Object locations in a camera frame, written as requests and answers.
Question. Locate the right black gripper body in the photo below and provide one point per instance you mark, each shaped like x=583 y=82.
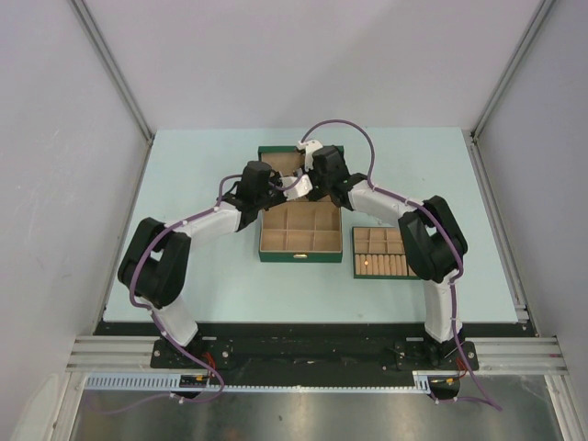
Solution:
x=321 y=185

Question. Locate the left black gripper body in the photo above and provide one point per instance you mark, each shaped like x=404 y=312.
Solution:
x=273 y=196

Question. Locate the green jewelry box beige lining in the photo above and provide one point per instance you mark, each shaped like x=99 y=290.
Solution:
x=301 y=231

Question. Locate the green jewelry tray insert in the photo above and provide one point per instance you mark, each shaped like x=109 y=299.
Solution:
x=378 y=253

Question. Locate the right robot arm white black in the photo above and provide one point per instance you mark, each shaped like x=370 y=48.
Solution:
x=433 y=243

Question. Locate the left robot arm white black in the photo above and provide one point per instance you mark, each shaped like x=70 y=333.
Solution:
x=154 y=267

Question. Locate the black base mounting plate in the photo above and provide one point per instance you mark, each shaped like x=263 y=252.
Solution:
x=404 y=346

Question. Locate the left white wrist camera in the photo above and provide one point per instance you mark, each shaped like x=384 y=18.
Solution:
x=295 y=187

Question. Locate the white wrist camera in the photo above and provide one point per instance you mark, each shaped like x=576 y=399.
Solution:
x=308 y=148
x=295 y=187

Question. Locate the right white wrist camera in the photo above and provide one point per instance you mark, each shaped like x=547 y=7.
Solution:
x=308 y=148

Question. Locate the white slotted cable duct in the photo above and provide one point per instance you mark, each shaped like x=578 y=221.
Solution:
x=395 y=382

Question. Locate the aluminium frame rail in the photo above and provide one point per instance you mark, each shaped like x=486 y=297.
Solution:
x=498 y=356

